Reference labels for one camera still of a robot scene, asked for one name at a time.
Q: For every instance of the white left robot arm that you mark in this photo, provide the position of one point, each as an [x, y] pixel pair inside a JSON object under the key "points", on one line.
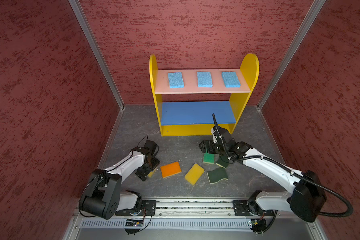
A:
{"points": [[103, 196]]}

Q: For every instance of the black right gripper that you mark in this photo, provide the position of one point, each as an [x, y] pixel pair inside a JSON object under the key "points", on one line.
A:
{"points": [[210, 143]]}

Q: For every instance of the blue sponge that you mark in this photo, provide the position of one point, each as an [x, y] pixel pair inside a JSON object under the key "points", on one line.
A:
{"points": [[204, 80], [175, 80], [231, 80]]}

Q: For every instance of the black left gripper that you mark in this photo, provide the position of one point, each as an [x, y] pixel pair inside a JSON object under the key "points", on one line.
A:
{"points": [[141, 173]]}

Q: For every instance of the aluminium corner frame post right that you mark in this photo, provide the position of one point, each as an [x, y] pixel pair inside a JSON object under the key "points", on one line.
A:
{"points": [[305, 26]]}

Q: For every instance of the green yellow scrub sponge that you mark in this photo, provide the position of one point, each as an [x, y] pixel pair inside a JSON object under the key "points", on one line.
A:
{"points": [[208, 158]]}

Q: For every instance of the dark green curved sponge upper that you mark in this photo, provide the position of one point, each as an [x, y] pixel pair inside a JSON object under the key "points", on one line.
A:
{"points": [[223, 162]]}

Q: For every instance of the yellow wooden shelf unit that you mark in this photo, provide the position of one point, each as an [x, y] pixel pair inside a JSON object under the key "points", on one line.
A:
{"points": [[196, 118]]}

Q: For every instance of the aluminium corner frame post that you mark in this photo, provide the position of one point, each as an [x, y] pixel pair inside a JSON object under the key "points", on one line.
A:
{"points": [[305, 26], [85, 26]]}

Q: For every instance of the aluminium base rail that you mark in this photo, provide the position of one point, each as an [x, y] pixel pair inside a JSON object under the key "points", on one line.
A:
{"points": [[191, 219]]}

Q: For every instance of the aluminium corner frame post left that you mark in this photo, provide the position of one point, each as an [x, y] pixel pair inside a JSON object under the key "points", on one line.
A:
{"points": [[85, 26]]}

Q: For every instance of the dark green curved sponge lower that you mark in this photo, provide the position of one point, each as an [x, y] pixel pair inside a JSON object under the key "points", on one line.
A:
{"points": [[217, 175]]}

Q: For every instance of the orange sponge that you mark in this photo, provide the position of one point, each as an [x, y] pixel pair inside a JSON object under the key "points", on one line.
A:
{"points": [[170, 169]]}

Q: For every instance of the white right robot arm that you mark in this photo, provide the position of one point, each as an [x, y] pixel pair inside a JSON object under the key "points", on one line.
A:
{"points": [[303, 192]]}

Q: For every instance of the dark green curved sponge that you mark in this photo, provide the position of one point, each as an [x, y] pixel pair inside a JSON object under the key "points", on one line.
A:
{"points": [[217, 175], [223, 162]]}

